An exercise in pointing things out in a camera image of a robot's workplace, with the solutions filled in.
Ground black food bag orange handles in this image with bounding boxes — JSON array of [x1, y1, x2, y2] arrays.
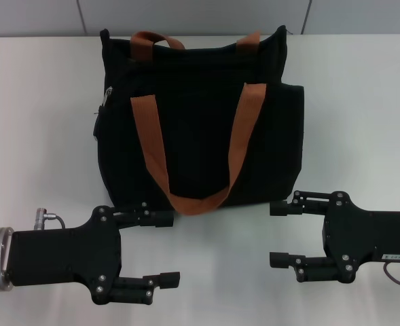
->
[[92, 25, 305, 217]]

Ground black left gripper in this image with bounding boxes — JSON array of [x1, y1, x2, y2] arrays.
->
[[7, 202, 181, 305]]

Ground grey left gripper cable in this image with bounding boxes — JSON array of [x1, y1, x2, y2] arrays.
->
[[33, 209, 67, 232]]

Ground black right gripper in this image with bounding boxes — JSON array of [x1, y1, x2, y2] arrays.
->
[[269, 191, 400, 285]]

